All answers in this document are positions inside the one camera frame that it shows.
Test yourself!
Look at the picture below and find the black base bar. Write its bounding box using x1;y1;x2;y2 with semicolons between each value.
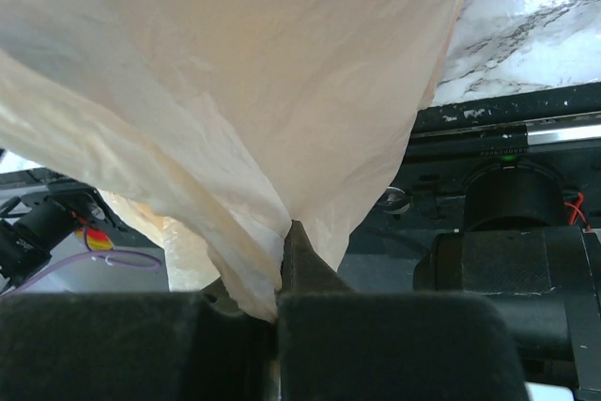
338;83;600;291

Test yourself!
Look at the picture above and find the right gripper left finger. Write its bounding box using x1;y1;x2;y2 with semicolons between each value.
1;282;279;400

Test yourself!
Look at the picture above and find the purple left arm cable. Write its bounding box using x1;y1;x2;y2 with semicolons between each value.
0;250;163;297

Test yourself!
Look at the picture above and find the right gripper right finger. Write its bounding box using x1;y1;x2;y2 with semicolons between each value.
277;222;529;400

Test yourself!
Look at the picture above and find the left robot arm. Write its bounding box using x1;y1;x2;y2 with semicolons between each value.
1;182;118;292

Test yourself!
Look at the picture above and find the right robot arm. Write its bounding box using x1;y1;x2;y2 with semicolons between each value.
1;223;600;400

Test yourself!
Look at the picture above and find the translucent orange plastic bag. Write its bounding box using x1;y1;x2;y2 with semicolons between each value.
1;0;462;321

